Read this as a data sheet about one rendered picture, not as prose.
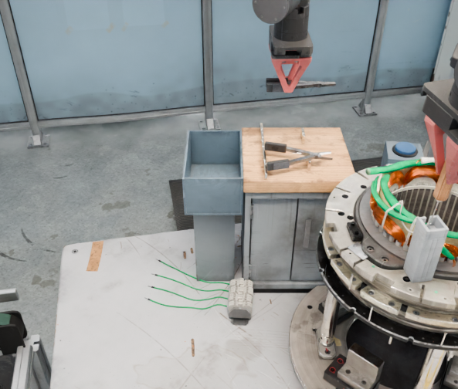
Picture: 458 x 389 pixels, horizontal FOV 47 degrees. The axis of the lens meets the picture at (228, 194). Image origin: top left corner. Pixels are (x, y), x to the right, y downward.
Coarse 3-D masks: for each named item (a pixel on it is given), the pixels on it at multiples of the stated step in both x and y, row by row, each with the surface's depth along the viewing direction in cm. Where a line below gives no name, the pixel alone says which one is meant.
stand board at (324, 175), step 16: (256, 128) 107; (272, 128) 107; (288, 128) 107; (304, 128) 107; (320, 128) 107; (336, 128) 107; (256, 144) 102; (288, 144) 102; (304, 144) 102; (320, 144) 102; (336, 144) 102; (256, 160) 97; (272, 160) 97; (320, 160) 97; (336, 160) 97; (256, 176) 93; (272, 176) 93; (288, 176) 93; (304, 176) 93; (320, 176) 93; (336, 176) 93; (256, 192) 93; (272, 192) 93; (288, 192) 93; (304, 192) 93; (320, 192) 93
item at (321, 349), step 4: (320, 328) 98; (316, 332) 98; (320, 332) 97; (320, 344) 95; (332, 344) 95; (320, 348) 95; (324, 348) 95; (328, 348) 95; (332, 348) 95; (320, 352) 94; (324, 352) 94; (332, 352) 94; (324, 356) 93; (328, 356) 93; (332, 356) 93
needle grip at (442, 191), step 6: (444, 168) 59; (444, 174) 60; (438, 180) 61; (444, 180) 60; (438, 186) 61; (444, 186) 60; (450, 186) 60; (438, 192) 61; (444, 192) 61; (438, 198) 62; (444, 198) 61
